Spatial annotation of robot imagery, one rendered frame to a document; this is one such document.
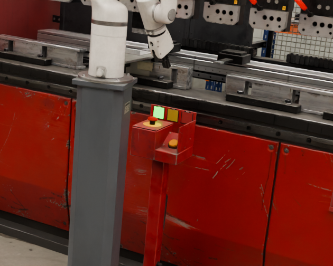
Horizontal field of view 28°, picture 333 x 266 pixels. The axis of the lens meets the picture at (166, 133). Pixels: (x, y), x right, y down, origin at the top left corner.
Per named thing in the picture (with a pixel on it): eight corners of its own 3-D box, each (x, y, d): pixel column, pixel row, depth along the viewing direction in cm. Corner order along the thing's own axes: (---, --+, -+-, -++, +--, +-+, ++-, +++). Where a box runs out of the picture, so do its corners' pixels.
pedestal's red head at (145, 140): (129, 154, 258) (132, 110, 254) (148, 145, 272) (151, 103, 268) (175, 165, 250) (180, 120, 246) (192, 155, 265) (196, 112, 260)
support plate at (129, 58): (88, 57, 272) (88, 54, 272) (120, 51, 295) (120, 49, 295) (125, 63, 265) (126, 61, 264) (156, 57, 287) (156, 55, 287)
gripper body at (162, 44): (155, 37, 260) (162, 60, 267) (170, 23, 266) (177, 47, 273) (141, 35, 265) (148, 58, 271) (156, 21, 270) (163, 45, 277)
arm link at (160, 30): (155, 31, 259) (157, 38, 261) (168, 20, 264) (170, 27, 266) (139, 29, 264) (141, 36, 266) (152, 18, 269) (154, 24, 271)
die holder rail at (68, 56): (-7, 54, 326) (-6, 35, 324) (2, 53, 332) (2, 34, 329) (78, 69, 306) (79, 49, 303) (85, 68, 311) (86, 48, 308)
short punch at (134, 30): (130, 32, 292) (132, 10, 289) (132, 31, 293) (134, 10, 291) (150, 35, 287) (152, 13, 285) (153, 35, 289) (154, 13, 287)
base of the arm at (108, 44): (124, 86, 215) (128, 29, 211) (69, 79, 219) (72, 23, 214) (139, 77, 233) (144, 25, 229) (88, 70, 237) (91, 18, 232)
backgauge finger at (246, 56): (203, 64, 284) (204, 53, 282) (225, 58, 306) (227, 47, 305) (229, 68, 279) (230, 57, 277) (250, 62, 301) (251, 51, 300)
